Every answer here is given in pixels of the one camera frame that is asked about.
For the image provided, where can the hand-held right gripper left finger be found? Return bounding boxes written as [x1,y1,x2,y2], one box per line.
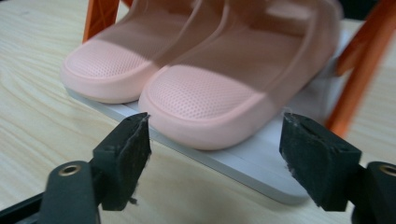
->
[92,112,153,212]

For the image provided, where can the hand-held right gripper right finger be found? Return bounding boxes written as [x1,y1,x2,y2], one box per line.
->
[278,112,363,213]

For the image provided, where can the white shoe rack orange posts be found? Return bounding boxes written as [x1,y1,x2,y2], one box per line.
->
[64,0,396,207]

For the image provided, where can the pink slipper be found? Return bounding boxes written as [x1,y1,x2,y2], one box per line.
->
[137,0,344,151]
[59,0,202,105]

